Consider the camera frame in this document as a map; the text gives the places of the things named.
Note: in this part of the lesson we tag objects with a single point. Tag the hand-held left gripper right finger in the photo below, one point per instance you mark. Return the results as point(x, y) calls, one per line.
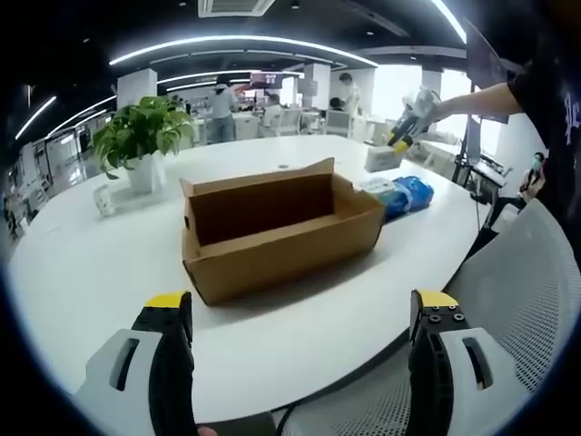
point(431, 363)

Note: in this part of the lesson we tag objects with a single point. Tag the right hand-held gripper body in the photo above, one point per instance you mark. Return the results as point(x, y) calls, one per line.
point(420, 106)

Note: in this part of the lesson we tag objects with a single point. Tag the green plant in white pot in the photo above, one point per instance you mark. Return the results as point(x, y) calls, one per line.
point(140, 131)

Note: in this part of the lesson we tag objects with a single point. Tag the white toothpaste carton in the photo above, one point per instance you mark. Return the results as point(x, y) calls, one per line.
point(381, 159)

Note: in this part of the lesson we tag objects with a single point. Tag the ceiling air conditioner unit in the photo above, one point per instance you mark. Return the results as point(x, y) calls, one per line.
point(236, 6)

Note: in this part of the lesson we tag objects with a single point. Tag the blue tissue pack soft item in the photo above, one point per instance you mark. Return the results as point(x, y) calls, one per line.
point(415, 193)

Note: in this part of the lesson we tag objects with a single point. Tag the person in dark shirt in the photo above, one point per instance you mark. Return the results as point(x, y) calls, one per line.
point(554, 113)

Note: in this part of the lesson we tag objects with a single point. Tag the brown cardboard shoe box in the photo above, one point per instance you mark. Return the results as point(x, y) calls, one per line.
point(281, 236)

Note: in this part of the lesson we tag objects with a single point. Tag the grey mesh office chair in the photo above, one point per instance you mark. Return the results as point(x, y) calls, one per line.
point(522, 295)

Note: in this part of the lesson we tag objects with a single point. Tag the long ceiling light strip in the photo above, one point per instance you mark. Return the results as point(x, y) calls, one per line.
point(245, 42)

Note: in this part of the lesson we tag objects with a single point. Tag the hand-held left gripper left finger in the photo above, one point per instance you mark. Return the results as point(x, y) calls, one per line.
point(163, 363)

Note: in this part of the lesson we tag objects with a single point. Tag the white square pillar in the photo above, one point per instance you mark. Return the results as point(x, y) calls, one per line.
point(136, 88)

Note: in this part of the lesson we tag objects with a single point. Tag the person's left hand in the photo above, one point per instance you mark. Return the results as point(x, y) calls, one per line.
point(209, 431)

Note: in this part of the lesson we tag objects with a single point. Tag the hanging display screen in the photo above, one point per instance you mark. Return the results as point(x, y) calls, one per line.
point(265, 79)

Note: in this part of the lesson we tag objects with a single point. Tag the small white patterned cup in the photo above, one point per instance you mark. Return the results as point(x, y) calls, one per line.
point(104, 200)

